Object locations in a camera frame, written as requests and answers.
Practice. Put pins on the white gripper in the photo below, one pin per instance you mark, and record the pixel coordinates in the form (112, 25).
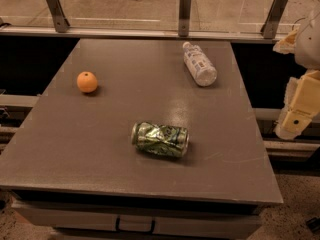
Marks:
(309, 45)

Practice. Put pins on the orange fruit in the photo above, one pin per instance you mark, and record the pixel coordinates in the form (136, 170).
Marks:
(87, 82)

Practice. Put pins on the crushed green soda can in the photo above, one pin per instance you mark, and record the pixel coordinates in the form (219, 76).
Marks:
(160, 140)

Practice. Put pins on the clear plastic water bottle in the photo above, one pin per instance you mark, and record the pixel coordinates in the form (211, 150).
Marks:
(199, 65)

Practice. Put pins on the right metal rail bracket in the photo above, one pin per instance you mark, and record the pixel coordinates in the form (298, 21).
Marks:
(270, 27)

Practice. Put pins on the metal rail bracket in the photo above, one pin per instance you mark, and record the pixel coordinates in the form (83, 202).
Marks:
(60, 21)
(270, 27)
(184, 17)

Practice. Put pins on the middle metal rail bracket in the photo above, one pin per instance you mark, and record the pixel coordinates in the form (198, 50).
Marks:
(184, 17)

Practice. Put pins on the left metal rail bracket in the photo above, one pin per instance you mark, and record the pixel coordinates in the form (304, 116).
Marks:
(60, 21)

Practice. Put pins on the grey drawer with black handle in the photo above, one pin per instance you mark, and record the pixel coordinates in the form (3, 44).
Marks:
(108, 220)

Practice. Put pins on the horizontal metal rail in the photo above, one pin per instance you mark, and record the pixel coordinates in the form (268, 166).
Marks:
(75, 32)

